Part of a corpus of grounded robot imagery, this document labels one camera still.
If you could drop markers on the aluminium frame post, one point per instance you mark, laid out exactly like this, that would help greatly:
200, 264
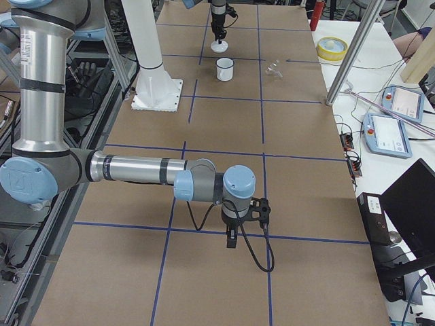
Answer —
356, 44

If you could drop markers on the black monitor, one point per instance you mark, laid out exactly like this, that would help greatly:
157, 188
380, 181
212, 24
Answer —
409, 204

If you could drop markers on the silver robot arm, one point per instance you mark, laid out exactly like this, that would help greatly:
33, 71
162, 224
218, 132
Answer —
43, 165
219, 11

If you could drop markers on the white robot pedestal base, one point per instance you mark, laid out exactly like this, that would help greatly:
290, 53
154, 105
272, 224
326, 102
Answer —
155, 90

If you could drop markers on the white ceramic lid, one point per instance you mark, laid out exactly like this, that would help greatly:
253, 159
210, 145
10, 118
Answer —
219, 46

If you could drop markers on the white enamel mug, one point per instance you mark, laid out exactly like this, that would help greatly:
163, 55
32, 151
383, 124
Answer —
225, 69

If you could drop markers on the black box with label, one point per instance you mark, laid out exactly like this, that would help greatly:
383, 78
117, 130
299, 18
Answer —
373, 217

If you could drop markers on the clear glass funnel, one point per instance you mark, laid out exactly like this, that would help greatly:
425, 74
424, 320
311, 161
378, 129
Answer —
273, 70

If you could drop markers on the orange black connector block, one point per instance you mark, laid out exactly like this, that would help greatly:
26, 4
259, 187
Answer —
346, 141

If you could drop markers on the teach pendant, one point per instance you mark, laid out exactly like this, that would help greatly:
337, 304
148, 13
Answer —
404, 102
385, 135

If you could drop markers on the wooden beam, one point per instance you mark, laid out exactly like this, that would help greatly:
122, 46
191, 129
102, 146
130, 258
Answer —
422, 59

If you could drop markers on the upper teach pendant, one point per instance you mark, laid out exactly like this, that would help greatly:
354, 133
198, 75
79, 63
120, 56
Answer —
404, 102

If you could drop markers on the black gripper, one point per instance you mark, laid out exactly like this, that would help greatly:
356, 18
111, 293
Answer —
217, 24
232, 224

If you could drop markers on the yellow tape roll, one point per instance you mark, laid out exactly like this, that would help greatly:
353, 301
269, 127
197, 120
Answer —
331, 48

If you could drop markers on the lower teach pendant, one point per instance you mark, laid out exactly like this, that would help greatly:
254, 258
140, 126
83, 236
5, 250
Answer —
385, 135

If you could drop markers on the red cylinder bottle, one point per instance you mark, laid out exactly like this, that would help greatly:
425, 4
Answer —
316, 15

